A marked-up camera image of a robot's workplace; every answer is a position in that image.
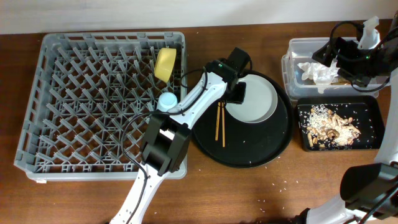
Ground wooden chopstick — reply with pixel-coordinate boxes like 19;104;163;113
221;102;226;147
215;102;221;141

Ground white ceramic plate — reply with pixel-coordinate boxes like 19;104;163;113
226;74;278;124

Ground white paper napkin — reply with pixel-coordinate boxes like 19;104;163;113
298;60;339;94

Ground light blue plastic cup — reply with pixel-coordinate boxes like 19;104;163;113
157;92;178;112

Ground yellow bowl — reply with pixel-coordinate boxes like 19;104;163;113
154;48;177;83

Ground golden brown food scraps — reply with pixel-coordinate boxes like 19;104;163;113
301;105;361;151

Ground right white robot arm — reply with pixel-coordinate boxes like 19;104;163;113
291;18;397;224

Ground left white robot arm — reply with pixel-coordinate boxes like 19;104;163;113
111;59;252;224

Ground black rectangular waste tray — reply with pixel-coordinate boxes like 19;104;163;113
297;96;385;151

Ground clear plastic waste bin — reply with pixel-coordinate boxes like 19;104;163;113
281;37;362;101

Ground grey plastic dishwasher rack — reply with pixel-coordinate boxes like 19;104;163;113
14;32;187;183

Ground round black serving tray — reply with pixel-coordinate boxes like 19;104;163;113
193;70;295;168

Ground left black camera cable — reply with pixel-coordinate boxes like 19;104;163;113
120;57;253;224

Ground black camera cable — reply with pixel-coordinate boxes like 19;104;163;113
328;20;392;93
120;57;253;224

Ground right black camera cable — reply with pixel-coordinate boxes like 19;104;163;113
328;20;392;93

